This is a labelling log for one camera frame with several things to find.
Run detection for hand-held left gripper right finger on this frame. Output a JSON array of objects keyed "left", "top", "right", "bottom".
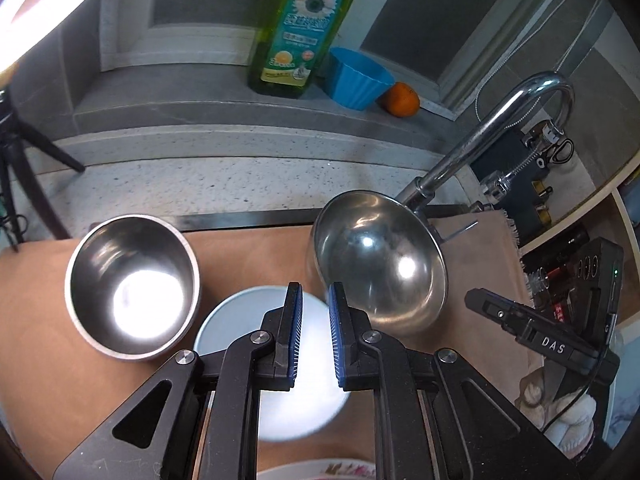
[{"left": 327, "top": 281, "right": 583, "bottom": 480}]

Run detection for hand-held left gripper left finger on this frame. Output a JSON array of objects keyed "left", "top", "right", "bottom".
[{"left": 52, "top": 282, "right": 304, "bottom": 480}]

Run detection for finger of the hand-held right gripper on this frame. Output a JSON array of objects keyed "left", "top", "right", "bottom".
[{"left": 464, "top": 287, "right": 536, "bottom": 341}]

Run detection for light blue ceramic bowl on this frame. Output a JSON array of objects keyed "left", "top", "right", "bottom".
[{"left": 192, "top": 285, "right": 353, "bottom": 443}]

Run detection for large steel bowl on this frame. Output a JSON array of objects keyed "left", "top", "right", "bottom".
[{"left": 305, "top": 189, "right": 450, "bottom": 338}]

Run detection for white floral plate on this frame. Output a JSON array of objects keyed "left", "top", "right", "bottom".
[{"left": 260, "top": 456, "right": 377, "bottom": 480}]

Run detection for small steel bowl red outside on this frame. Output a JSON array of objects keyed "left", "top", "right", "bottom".
[{"left": 64, "top": 215, "right": 201, "bottom": 363}]

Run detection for person's right hand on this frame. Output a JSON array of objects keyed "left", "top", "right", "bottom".
[{"left": 515, "top": 366, "right": 602, "bottom": 463}]

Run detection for wooden shelf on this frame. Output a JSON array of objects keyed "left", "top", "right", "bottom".
[{"left": 515, "top": 160, "right": 640, "bottom": 461}]

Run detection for peach cloth mat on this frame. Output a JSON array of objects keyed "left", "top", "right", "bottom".
[{"left": 0, "top": 207, "right": 541, "bottom": 480}]

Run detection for dark knife block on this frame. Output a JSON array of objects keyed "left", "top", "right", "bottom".
[{"left": 470, "top": 125, "right": 576, "bottom": 251}]

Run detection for chrome faucet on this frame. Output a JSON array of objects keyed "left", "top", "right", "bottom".
[{"left": 395, "top": 72, "right": 576, "bottom": 243}]

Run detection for kitchen scissors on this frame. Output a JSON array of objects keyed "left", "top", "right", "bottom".
[{"left": 522, "top": 122, "right": 575, "bottom": 166}]

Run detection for orange fruit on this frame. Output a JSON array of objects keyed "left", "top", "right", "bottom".
[{"left": 382, "top": 82, "right": 420, "bottom": 118}]

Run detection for blue fluted cup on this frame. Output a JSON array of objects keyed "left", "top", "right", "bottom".
[{"left": 325, "top": 47, "right": 396, "bottom": 112}]

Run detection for green dish soap bottle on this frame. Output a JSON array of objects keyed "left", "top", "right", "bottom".
[{"left": 248, "top": 0, "right": 363, "bottom": 100}]

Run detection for black tripod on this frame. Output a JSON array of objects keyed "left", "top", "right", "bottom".
[{"left": 0, "top": 87, "right": 86, "bottom": 253}]

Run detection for window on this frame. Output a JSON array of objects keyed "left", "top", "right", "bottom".
[{"left": 100, "top": 0, "right": 481, "bottom": 121}]

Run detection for ring light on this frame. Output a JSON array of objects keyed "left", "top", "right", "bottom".
[{"left": 0, "top": 0, "right": 126, "bottom": 76}]

